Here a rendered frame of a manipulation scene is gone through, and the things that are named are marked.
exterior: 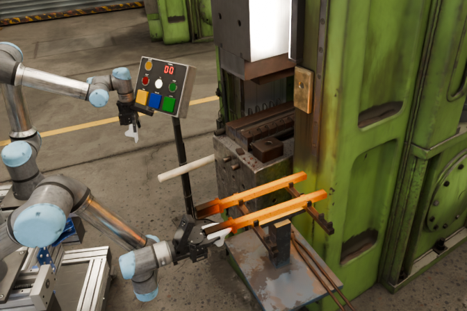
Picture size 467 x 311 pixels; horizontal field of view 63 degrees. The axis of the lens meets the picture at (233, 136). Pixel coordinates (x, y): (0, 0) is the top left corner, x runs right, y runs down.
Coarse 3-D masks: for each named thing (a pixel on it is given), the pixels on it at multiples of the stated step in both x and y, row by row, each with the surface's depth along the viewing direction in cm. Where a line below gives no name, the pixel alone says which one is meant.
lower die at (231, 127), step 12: (276, 108) 200; (288, 108) 195; (240, 120) 191; (252, 120) 189; (276, 120) 186; (288, 120) 186; (228, 132) 190; (240, 132) 178; (264, 132) 178; (240, 144) 182
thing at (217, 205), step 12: (276, 180) 146; (288, 180) 146; (300, 180) 148; (240, 192) 141; (252, 192) 141; (264, 192) 143; (204, 204) 135; (216, 204) 135; (228, 204) 137; (204, 216) 135
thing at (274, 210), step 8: (312, 192) 139; (320, 192) 139; (296, 200) 136; (304, 200) 136; (312, 200) 137; (272, 208) 133; (280, 208) 133; (288, 208) 134; (248, 216) 130; (256, 216) 130; (264, 216) 131; (272, 216) 132; (216, 224) 127; (224, 224) 127; (232, 224) 126; (240, 224) 128; (248, 224) 129; (208, 232) 124
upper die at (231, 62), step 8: (224, 56) 168; (232, 56) 162; (272, 56) 162; (280, 56) 165; (288, 56) 167; (224, 64) 170; (232, 64) 164; (240, 64) 158; (248, 64) 157; (256, 64) 160; (264, 64) 162; (272, 64) 164; (280, 64) 166; (288, 64) 169; (232, 72) 167; (240, 72) 161; (248, 72) 159; (256, 72) 161; (264, 72) 164; (272, 72) 166
